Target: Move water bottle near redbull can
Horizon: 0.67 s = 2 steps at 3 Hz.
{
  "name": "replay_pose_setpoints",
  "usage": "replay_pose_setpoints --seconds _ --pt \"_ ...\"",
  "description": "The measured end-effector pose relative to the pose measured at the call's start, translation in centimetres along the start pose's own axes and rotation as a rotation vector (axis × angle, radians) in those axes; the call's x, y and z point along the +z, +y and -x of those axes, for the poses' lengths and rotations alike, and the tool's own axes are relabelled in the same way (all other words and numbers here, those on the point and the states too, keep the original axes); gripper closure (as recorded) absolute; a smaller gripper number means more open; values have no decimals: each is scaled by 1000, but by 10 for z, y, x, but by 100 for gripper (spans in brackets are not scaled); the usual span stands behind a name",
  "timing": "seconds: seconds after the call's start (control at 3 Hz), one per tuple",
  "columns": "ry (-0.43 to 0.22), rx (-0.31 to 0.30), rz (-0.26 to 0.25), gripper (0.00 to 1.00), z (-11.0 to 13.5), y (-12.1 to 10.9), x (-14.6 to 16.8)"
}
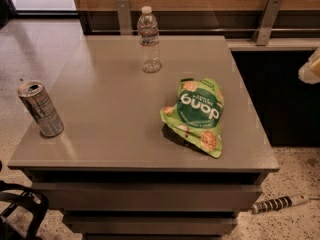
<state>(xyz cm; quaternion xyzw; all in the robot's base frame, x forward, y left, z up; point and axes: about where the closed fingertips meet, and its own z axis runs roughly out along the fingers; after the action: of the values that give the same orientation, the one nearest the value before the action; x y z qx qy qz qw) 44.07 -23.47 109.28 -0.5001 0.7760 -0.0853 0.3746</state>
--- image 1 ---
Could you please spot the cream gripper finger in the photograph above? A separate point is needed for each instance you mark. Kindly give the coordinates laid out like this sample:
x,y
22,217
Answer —
x,y
314,60
306,75

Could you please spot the clear plastic water bottle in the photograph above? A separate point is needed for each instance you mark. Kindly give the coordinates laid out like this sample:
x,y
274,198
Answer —
x,y
148,35

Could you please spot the silver redbull can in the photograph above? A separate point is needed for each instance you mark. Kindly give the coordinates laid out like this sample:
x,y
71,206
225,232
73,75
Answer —
x,y
36,99

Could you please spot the green snack bag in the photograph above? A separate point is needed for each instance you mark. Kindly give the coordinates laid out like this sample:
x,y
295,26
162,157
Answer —
x,y
196,115

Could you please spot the white power strip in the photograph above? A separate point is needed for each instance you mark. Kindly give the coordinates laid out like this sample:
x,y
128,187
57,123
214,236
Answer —
x,y
279,203

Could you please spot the grey drawer cabinet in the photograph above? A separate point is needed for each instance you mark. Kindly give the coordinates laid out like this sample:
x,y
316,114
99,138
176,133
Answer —
x,y
111,171

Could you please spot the black chair base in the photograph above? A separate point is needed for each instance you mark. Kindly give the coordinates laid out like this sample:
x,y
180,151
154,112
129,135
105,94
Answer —
x,y
21,199

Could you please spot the right metal wall bracket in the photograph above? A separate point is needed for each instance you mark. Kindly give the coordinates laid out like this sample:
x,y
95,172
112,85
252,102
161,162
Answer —
x,y
263,32

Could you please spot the metal wall bracket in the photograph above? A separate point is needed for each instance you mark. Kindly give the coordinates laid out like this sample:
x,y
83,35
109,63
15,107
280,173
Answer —
x,y
124,17
263,32

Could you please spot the left metal wall bracket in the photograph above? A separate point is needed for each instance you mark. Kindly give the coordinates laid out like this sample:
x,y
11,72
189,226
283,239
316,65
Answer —
x,y
124,17

